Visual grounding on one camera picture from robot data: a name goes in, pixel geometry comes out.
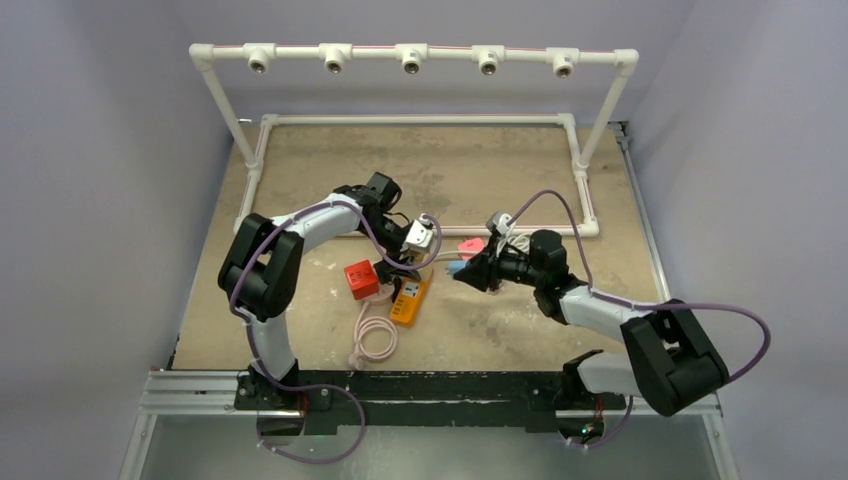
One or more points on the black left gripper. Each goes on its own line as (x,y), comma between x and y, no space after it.
(395,254)

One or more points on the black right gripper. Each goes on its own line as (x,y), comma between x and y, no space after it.
(494,268)

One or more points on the orange power strip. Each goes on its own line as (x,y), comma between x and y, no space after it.
(411,295)

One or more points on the red cube socket adapter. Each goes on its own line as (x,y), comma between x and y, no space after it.
(361,279)

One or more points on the blue square charger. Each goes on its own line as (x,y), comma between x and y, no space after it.
(455,266)

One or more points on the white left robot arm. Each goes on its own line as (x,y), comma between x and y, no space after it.
(260,272)

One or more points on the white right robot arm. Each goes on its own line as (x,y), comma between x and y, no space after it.
(669,360)

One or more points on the pink square charger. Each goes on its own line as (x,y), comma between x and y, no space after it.
(469,248)

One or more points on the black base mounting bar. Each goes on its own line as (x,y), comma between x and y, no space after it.
(321,401)

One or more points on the aluminium rail frame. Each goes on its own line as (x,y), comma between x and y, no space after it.
(188,428)

